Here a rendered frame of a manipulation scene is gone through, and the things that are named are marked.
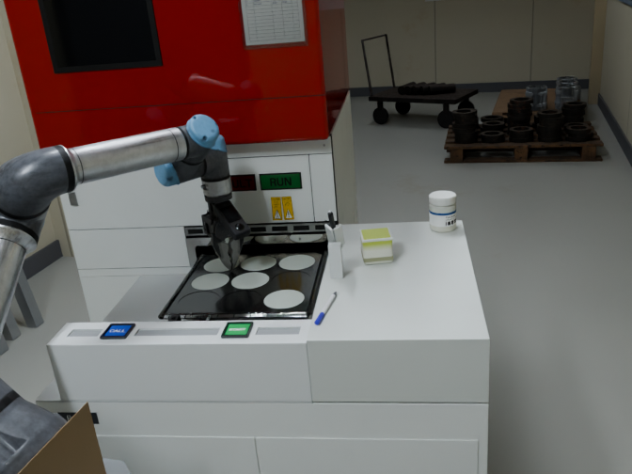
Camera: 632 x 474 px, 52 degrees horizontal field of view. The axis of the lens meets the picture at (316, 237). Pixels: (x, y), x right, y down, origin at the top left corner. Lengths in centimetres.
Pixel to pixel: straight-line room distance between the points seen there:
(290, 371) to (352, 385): 13
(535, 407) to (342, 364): 153
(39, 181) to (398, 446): 88
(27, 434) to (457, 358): 76
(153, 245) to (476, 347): 108
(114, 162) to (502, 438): 176
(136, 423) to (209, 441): 16
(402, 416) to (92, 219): 112
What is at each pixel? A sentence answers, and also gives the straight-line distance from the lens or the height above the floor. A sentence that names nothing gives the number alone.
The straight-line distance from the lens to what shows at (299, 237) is 187.
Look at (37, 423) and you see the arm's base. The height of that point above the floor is 101.
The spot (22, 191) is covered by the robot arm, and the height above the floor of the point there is 129.
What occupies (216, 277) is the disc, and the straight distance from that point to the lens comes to 176.
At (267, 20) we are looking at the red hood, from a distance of 170.
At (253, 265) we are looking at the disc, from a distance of 180.
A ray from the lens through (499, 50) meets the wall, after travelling 898.
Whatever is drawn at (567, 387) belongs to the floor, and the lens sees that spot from 289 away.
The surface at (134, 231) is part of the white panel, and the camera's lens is 201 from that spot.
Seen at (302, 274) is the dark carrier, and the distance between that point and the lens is 172.
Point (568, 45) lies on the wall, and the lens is 900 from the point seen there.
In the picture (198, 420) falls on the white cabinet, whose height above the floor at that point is 77.
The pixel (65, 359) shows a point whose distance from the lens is 149.
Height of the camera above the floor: 163
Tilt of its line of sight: 22 degrees down
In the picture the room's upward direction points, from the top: 5 degrees counter-clockwise
